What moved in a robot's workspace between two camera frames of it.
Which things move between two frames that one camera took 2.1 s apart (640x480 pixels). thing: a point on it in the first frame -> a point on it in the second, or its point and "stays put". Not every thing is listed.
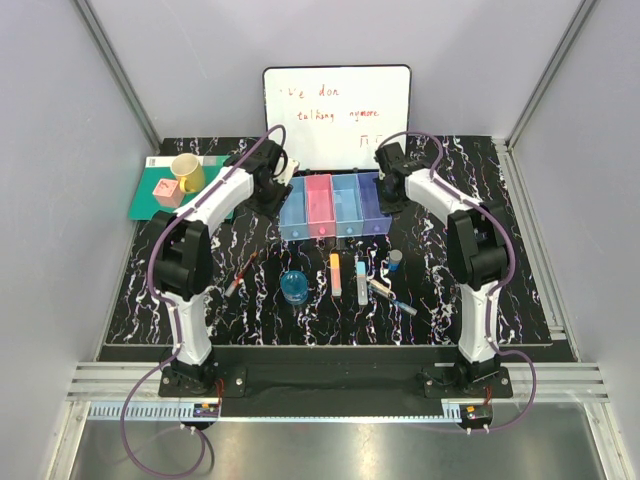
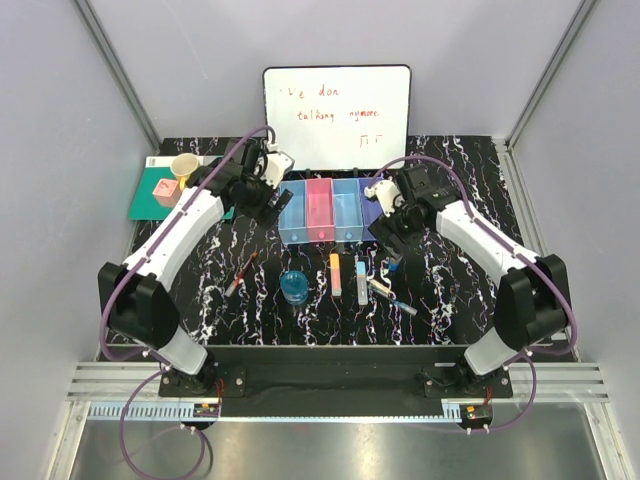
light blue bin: [293, 214] stays put
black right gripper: [389, 208] -> [385, 226]
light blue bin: [348, 205] stays put
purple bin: [373, 221] stays put
